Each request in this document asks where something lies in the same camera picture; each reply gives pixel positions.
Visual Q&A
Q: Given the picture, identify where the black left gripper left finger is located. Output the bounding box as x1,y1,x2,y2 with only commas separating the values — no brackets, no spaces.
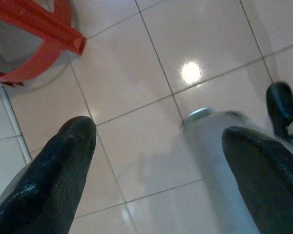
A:
0,116,97,234

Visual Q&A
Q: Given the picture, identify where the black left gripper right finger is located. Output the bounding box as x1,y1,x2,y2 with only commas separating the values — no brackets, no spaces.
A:
223,125,293,234

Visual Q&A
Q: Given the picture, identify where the silver robot leg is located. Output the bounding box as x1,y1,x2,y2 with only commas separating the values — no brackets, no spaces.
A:
180,107,261,234

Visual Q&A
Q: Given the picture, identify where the black robot foot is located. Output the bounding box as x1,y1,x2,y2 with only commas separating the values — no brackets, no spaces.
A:
266,81,293,147

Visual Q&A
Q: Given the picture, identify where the red plastic stool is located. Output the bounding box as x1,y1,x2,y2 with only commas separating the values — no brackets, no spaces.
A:
0,0,86,87

